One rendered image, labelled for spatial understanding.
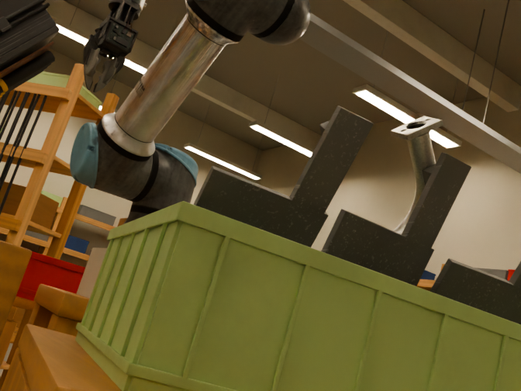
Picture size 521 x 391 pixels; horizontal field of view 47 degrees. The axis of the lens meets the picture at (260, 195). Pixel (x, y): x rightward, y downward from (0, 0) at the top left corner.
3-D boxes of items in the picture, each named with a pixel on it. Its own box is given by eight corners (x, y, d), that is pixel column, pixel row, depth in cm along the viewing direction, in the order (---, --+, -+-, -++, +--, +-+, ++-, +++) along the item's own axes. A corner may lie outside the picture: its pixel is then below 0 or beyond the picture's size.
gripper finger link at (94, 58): (82, 78, 126) (98, 41, 129) (74, 84, 131) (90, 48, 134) (96, 85, 128) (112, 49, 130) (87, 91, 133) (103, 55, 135)
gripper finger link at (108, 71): (100, 88, 128) (112, 49, 130) (91, 92, 133) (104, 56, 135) (113, 93, 130) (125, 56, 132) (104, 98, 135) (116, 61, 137)
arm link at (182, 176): (198, 222, 123) (214, 160, 126) (143, 202, 115) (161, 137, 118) (167, 219, 132) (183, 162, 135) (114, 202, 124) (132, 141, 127)
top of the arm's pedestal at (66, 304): (169, 339, 139) (174, 322, 140) (224, 361, 111) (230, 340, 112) (32, 301, 126) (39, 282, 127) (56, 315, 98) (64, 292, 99)
